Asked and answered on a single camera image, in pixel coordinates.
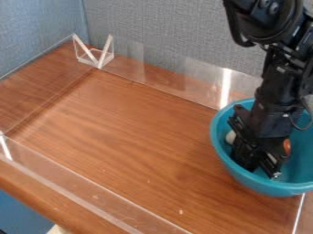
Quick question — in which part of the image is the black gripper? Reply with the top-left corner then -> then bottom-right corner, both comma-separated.
227,90 -> 303,178

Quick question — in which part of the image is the white toy mushroom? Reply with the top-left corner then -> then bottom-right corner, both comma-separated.
225,131 -> 235,144

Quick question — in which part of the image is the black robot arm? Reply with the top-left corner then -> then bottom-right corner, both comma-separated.
222,0 -> 313,178

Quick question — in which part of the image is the blue plastic bowl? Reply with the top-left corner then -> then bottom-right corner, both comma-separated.
208,98 -> 313,197

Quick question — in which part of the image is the clear acrylic barrier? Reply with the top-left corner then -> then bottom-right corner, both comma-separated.
0,37 -> 313,234

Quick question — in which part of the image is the black cable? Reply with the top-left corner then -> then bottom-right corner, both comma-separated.
289,97 -> 313,132

